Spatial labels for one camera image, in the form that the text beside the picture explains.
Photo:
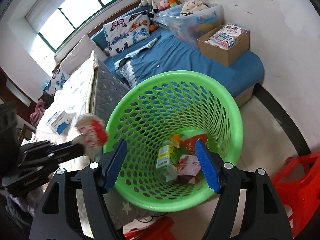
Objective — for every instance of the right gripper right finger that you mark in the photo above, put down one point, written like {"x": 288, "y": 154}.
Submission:
{"x": 264, "y": 214}

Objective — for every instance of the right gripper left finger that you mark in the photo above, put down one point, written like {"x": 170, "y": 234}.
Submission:
{"x": 57, "y": 215}

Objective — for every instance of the red snack bag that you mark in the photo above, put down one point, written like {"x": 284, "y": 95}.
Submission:
{"x": 92, "y": 134}

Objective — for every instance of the pink strawberry wafer packet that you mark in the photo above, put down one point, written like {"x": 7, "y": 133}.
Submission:
{"x": 188, "y": 168}

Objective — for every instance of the yellow green drink carton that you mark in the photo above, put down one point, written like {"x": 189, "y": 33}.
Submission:
{"x": 166, "y": 164}

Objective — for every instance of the red instant noodle cup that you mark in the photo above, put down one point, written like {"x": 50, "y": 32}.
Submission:
{"x": 189, "y": 138}

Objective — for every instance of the pink clothes pile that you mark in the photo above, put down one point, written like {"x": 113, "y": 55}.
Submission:
{"x": 42, "y": 105}

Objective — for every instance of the blue white milk carton box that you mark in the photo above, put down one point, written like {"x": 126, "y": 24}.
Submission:
{"x": 60, "y": 121}

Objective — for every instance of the red plastic stool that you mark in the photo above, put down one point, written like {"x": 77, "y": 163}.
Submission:
{"x": 301, "y": 195}

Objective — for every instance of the butterfly pillow left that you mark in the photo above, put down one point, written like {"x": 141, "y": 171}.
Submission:
{"x": 57, "y": 81}

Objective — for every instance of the butterfly pillow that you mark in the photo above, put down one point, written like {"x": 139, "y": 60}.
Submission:
{"x": 126, "y": 31}
{"x": 57, "y": 81}

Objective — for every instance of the grey star mattress side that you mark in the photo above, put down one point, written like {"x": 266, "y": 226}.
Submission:
{"x": 108, "y": 92}

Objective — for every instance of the beige cushion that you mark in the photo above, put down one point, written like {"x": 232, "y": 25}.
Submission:
{"x": 79, "y": 54}

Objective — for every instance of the green plastic mesh basket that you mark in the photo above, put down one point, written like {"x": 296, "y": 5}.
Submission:
{"x": 160, "y": 119}

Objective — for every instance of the butterfly pillow right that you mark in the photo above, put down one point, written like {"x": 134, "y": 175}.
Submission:
{"x": 126, "y": 31}

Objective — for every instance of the blue bed sheet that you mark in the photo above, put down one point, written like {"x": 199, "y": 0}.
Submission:
{"x": 163, "y": 52}

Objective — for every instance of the brown cardboard box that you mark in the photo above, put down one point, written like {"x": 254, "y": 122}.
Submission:
{"x": 225, "y": 44}

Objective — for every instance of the black white cow plush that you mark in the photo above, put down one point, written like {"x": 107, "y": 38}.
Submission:
{"x": 153, "y": 4}

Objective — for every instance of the clear plastic storage bin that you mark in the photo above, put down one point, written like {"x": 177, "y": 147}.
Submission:
{"x": 191, "y": 27}

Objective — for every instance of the window with green frame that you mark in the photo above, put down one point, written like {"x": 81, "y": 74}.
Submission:
{"x": 55, "y": 21}

